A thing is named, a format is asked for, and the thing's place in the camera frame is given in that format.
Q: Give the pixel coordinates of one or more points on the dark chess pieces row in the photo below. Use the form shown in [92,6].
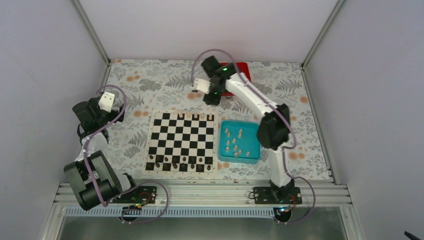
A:
[179,163]

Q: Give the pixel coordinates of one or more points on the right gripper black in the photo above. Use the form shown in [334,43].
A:
[211,100]

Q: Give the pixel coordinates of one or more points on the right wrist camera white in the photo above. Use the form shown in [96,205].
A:
[201,85]

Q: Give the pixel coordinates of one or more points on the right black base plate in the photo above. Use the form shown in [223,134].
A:
[263,196]

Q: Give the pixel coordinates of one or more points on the teal tray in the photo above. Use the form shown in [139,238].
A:
[251,128]

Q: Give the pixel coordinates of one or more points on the light chess pieces in tray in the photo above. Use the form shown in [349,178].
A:
[235,142]

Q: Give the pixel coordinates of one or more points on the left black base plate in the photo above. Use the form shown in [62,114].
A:
[141,195]

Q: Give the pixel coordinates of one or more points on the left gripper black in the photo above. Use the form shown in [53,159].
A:
[115,113]

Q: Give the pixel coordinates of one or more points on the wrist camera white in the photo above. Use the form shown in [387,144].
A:
[106,101]
[201,85]

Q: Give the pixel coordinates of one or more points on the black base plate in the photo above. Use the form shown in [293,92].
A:
[141,195]
[263,196]

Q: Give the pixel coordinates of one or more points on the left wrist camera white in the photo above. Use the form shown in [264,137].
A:
[106,101]

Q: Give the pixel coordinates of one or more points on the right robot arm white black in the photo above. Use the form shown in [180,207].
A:
[274,127]

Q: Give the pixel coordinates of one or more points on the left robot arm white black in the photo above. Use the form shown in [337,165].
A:
[91,177]

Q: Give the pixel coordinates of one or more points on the aluminium rail frame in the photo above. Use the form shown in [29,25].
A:
[234,193]

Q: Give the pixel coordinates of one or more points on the red square box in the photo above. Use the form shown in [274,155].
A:
[243,67]

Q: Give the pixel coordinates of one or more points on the black white chessboard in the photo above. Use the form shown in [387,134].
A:
[172,136]

